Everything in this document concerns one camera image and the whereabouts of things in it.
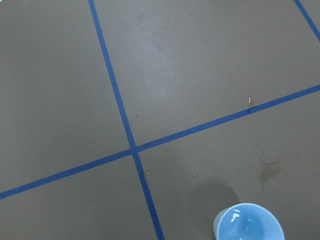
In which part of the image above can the light blue cup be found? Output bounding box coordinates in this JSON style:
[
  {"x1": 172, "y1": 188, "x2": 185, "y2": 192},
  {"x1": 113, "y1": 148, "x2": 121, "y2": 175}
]
[{"x1": 212, "y1": 203, "x2": 285, "y2": 240}]

